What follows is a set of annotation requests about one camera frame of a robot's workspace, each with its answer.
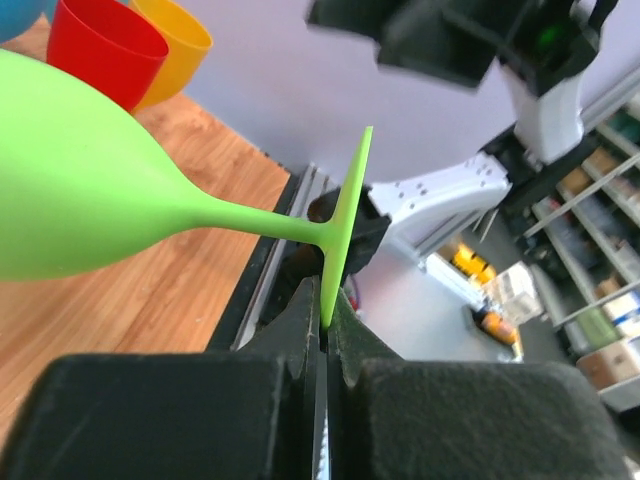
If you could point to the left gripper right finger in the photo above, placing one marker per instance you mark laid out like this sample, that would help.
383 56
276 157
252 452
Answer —
392 418

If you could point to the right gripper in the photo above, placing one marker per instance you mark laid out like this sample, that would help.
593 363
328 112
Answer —
541 42

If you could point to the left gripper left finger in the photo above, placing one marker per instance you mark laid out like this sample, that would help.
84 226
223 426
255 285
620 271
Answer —
243 414

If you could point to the yellow wine glass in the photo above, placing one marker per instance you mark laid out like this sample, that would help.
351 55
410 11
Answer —
188 40

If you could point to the green wine glass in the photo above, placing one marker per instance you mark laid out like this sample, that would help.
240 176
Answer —
84 186

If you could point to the red wine glass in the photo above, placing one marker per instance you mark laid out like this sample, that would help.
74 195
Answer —
107 45

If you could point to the blue wine glass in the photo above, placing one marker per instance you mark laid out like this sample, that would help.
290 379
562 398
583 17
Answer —
17 16

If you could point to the background storage shelves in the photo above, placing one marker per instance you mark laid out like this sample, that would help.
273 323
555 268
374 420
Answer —
581 246

